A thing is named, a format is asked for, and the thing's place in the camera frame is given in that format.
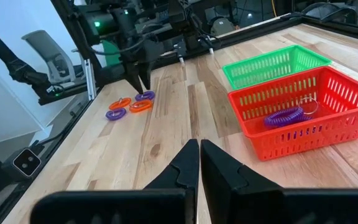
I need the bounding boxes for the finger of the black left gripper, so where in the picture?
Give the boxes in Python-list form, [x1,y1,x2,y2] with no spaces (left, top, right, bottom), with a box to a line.
[124,61,145,95]
[138,61,154,91]

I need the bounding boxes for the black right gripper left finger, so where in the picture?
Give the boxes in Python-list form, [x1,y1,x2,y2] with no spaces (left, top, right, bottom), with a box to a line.
[143,139,200,224]

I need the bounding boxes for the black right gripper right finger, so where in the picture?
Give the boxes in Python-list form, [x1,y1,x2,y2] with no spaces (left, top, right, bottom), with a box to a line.
[200,139,285,224]

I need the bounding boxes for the purple spring keychain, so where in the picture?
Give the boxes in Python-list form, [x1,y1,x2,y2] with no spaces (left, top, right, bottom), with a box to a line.
[134,90,156,102]
[105,107,127,122]
[262,96,319,130]

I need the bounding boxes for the orange spring keychain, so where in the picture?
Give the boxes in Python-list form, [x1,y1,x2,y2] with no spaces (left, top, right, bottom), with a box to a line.
[128,98,154,113]
[108,96,132,111]

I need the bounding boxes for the grey office chair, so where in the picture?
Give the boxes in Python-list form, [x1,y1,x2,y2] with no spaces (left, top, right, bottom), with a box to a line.
[21,29,85,85]

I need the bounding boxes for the red plastic basket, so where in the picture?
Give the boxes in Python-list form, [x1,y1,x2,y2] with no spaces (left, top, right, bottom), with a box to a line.
[227,65,358,162]

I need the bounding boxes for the green plastic basket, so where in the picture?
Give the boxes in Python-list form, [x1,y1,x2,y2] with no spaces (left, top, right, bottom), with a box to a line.
[221,44,333,91]

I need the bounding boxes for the black mesh office chair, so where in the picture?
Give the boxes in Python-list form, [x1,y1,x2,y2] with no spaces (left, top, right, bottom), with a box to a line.
[300,2,358,25]

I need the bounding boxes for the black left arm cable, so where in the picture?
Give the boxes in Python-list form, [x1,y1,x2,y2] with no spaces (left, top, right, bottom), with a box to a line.
[87,32,150,57]

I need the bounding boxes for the silver aluminium frame post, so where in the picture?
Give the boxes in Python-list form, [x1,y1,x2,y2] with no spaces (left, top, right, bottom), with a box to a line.
[83,57,98,101]

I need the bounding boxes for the black frame post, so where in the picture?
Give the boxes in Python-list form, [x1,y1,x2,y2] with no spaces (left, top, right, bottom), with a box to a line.
[50,0,108,86]

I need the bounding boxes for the black table edge rail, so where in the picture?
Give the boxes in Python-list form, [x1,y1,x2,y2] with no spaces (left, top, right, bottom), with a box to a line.
[0,83,105,224]
[290,12,358,41]
[147,15,304,74]

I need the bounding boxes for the black diagonal frame strut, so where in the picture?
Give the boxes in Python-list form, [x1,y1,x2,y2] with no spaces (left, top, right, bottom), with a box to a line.
[0,17,67,97]

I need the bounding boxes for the black table-level camera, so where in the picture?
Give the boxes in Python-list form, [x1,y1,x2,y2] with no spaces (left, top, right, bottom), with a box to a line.
[1,147,43,183]

